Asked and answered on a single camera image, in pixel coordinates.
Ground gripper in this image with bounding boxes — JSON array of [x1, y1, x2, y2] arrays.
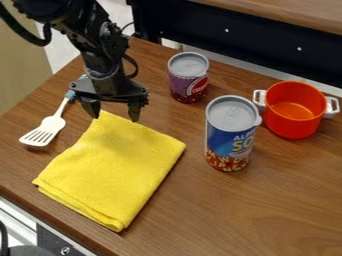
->
[[66, 66, 151, 123]]

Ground yellow cloth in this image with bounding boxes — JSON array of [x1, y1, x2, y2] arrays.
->
[[30, 110, 188, 233]]

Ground white spatula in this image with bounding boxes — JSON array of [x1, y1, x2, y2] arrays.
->
[[17, 89, 78, 148]]

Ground purple can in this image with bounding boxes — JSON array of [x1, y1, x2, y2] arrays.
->
[[166, 51, 212, 104]]

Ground blue can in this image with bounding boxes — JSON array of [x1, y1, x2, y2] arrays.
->
[[203, 94, 264, 173]]

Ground black and wooden desk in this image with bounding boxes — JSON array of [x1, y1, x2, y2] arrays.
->
[[125, 0, 342, 90]]

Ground orange pot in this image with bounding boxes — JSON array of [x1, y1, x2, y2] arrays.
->
[[251, 80, 341, 140]]

